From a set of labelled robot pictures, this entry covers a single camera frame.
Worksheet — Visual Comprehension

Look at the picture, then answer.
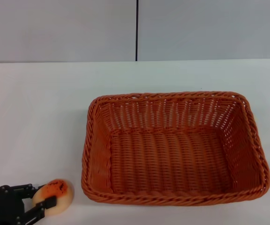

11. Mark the orange woven plastic basket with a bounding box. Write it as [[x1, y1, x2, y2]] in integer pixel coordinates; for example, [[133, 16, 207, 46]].
[[80, 91, 270, 207]]

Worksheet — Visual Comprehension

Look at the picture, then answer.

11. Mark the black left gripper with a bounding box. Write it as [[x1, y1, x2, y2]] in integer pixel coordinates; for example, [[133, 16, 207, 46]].
[[0, 183, 57, 225]]

